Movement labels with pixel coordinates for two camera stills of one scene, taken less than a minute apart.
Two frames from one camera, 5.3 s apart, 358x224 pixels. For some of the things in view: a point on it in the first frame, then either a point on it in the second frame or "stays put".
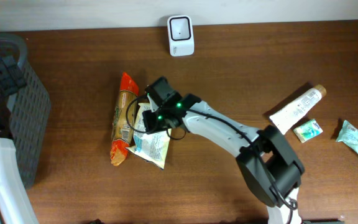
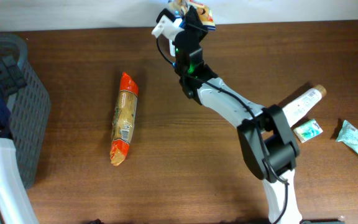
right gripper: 152,125 to 194,25
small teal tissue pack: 308,130 stays put
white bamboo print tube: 295,111 stays put
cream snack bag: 151,147 to 179,8
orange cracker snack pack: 123,121 stays put
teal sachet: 357,140 stays put
